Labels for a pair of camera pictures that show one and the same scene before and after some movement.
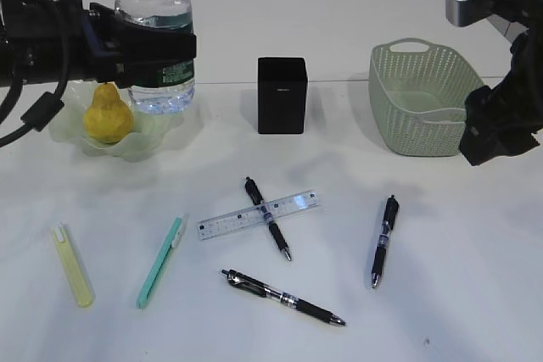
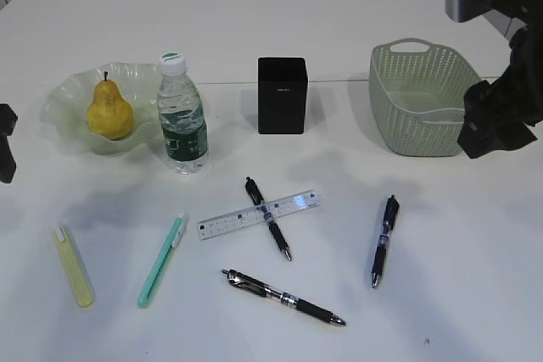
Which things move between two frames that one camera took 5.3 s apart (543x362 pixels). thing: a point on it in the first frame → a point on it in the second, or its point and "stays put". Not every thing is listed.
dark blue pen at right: x=389 y=219 stays put
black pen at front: x=264 y=289 stays put
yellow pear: x=109 y=118 stays put
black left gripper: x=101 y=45 → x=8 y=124
